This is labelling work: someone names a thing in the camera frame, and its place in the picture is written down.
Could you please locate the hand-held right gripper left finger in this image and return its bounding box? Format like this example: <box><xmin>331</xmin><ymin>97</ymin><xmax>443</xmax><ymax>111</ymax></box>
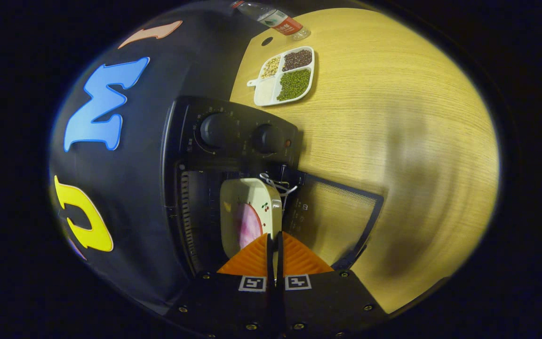
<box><xmin>165</xmin><ymin>232</ymin><xmax>276</xmax><ymax>339</ymax></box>

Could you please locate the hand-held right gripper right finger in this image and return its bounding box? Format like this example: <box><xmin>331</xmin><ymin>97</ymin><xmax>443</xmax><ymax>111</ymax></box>
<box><xmin>277</xmin><ymin>231</ymin><xmax>389</xmax><ymax>339</ymax></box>

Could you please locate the pink round cake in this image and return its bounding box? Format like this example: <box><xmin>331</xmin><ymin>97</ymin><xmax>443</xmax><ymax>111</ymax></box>
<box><xmin>236</xmin><ymin>202</ymin><xmax>263</xmax><ymax>249</ymax></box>

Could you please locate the white square plate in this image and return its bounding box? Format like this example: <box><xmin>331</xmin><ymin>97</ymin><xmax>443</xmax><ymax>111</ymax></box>
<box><xmin>219</xmin><ymin>178</ymin><xmax>283</xmax><ymax>259</ymax></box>

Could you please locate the black electric oven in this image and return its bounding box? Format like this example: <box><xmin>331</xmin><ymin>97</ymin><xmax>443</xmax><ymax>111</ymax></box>
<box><xmin>160</xmin><ymin>96</ymin><xmax>385</xmax><ymax>279</ymax></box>

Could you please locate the black backdrop cloth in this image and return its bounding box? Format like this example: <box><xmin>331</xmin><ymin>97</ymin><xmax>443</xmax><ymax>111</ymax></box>
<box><xmin>48</xmin><ymin>0</ymin><xmax>262</xmax><ymax>316</ymax></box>

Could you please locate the white divided bean dish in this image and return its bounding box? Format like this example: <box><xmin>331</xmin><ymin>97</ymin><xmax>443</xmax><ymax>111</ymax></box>
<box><xmin>247</xmin><ymin>46</ymin><xmax>316</xmax><ymax>107</ymax></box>

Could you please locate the clear water bottle red label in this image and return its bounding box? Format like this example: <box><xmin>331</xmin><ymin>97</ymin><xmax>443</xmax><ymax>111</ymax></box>
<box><xmin>230</xmin><ymin>0</ymin><xmax>311</xmax><ymax>40</ymax></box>

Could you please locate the white cord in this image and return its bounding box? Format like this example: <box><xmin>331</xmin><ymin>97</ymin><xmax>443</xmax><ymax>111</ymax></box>
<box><xmin>258</xmin><ymin>172</ymin><xmax>298</xmax><ymax>196</ymax></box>

